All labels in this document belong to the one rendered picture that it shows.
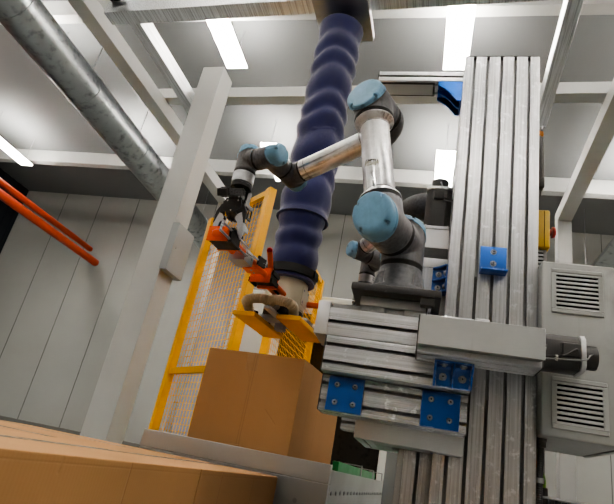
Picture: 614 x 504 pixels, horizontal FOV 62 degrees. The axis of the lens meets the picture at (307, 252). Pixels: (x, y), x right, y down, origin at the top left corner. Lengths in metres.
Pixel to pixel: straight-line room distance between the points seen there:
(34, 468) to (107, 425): 2.18
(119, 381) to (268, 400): 1.22
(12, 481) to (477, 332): 0.89
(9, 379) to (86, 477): 13.29
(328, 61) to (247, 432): 1.78
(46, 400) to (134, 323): 10.45
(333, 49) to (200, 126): 1.16
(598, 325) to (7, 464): 1.33
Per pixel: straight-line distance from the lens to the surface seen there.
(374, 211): 1.30
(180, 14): 3.52
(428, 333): 1.18
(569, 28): 3.46
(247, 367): 1.99
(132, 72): 4.38
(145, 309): 3.01
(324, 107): 2.52
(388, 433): 1.39
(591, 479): 11.09
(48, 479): 0.80
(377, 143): 1.46
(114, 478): 0.93
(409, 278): 1.35
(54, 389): 13.34
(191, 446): 1.95
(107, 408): 2.97
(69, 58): 7.95
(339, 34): 2.82
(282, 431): 1.90
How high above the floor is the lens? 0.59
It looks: 23 degrees up
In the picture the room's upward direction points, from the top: 11 degrees clockwise
